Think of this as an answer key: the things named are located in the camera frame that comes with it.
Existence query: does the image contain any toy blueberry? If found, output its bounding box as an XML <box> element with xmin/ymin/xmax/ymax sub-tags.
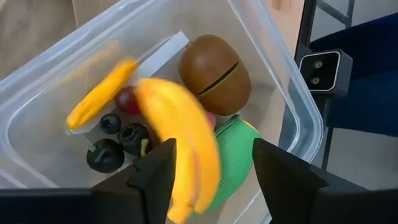
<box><xmin>98</xmin><ymin>113</ymin><xmax>122</xmax><ymax>135</ymax></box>

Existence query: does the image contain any clear plastic tupperware container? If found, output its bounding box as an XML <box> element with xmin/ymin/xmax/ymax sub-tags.
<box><xmin>0</xmin><ymin>0</ymin><xmax>325</xmax><ymax>224</ymax></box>

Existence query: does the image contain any person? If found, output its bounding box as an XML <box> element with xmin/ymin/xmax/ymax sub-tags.
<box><xmin>309</xmin><ymin>12</ymin><xmax>398</xmax><ymax>138</ymax></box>

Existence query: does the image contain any dark toy plum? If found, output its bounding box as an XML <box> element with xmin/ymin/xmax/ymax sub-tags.
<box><xmin>86</xmin><ymin>138</ymin><xmax>126</xmax><ymax>174</ymax></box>

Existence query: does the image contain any toy blackberry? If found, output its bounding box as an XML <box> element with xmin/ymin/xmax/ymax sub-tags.
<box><xmin>117</xmin><ymin>122</ymin><xmax>153</xmax><ymax>157</ymax></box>

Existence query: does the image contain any small red toy strawberry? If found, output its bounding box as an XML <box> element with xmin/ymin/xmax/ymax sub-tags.
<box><xmin>206</xmin><ymin>111</ymin><xmax>217</xmax><ymax>131</ymax></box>

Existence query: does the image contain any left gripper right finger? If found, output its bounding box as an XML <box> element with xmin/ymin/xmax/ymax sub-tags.
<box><xmin>252</xmin><ymin>138</ymin><xmax>371</xmax><ymax>224</ymax></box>

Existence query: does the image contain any red toy cherry with stem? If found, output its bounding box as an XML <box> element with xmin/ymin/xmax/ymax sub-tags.
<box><xmin>115</xmin><ymin>85</ymin><xmax>142</xmax><ymax>115</ymax></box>

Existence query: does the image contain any yellow toy corn cob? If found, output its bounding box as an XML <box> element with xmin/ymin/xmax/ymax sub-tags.
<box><xmin>66</xmin><ymin>58</ymin><xmax>139</xmax><ymax>131</ymax></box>

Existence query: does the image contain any green toy cucumber half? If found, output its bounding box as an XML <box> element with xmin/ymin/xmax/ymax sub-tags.
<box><xmin>205</xmin><ymin>114</ymin><xmax>262</xmax><ymax>212</ymax></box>

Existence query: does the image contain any yellow toy banana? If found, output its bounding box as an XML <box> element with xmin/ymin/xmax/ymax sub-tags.
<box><xmin>134</xmin><ymin>77</ymin><xmax>222</xmax><ymax>224</ymax></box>

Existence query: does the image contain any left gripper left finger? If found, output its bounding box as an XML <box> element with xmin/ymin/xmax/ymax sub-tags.
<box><xmin>91</xmin><ymin>138</ymin><xmax>177</xmax><ymax>224</ymax></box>

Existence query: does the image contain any black aluminium table frame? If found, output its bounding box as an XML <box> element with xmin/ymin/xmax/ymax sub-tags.
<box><xmin>294</xmin><ymin>0</ymin><xmax>357</xmax><ymax>170</ymax></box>

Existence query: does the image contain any beige cloth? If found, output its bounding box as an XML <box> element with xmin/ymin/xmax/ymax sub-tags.
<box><xmin>0</xmin><ymin>0</ymin><xmax>77</xmax><ymax>82</ymax></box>

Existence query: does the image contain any brown toy kiwi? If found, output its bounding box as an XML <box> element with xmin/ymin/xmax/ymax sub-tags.
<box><xmin>178</xmin><ymin>34</ymin><xmax>252</xmax><ymax>116</ymax></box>

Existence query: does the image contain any black depth camera box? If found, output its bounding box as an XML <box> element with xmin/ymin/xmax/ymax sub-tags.
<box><xmin>298</xmin><ymin>49</ymin><xmax>354</xmax><ymax>99</ymax></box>

